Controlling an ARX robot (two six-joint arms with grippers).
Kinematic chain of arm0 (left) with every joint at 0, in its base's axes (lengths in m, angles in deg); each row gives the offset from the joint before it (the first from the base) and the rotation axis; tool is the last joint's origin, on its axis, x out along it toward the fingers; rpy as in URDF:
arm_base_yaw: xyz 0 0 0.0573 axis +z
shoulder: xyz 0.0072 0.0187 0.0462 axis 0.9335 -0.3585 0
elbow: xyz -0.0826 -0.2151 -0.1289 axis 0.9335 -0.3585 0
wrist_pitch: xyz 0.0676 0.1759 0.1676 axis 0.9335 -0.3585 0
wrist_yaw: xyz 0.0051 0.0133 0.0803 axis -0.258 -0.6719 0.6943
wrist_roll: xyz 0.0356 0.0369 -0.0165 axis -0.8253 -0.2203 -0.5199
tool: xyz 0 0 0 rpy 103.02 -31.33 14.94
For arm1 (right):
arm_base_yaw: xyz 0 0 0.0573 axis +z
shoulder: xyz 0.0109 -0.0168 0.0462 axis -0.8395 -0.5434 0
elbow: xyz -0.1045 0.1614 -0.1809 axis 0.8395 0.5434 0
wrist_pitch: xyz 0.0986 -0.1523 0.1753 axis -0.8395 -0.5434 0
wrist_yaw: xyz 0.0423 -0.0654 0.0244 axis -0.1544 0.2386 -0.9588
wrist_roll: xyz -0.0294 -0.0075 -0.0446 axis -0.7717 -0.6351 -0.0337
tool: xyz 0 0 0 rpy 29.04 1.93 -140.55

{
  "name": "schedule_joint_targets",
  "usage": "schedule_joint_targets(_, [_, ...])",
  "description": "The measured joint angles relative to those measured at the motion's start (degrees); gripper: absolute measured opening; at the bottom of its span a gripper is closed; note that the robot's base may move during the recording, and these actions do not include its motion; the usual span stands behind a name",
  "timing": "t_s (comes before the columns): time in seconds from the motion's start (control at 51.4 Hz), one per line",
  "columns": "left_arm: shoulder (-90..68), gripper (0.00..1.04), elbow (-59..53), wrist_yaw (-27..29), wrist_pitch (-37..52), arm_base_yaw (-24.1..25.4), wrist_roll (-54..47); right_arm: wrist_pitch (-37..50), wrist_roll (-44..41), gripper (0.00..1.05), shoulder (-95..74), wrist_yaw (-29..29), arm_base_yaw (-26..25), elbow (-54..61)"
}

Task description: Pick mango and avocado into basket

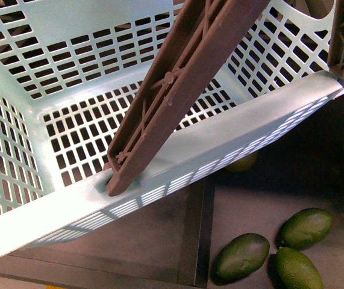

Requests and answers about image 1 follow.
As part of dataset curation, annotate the green avocado under basket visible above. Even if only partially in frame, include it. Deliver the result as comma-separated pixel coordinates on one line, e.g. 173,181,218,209
225,152,258,173

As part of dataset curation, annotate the brown basket handle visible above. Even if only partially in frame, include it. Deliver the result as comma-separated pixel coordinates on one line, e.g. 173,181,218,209
105,1,344,196

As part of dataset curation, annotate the light blue plastic basket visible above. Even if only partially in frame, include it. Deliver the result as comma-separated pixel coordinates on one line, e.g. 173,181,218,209
0,1,344,257

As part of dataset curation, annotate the green avocado upper right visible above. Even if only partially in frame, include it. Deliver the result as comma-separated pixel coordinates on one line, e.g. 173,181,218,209
280,208,333,250

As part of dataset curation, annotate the green avocado bottom right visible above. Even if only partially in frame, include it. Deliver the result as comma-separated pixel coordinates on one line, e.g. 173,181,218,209
275,247,324,289

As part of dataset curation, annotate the green avocado left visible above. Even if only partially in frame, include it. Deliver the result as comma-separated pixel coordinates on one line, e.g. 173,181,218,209
214,233,270,281

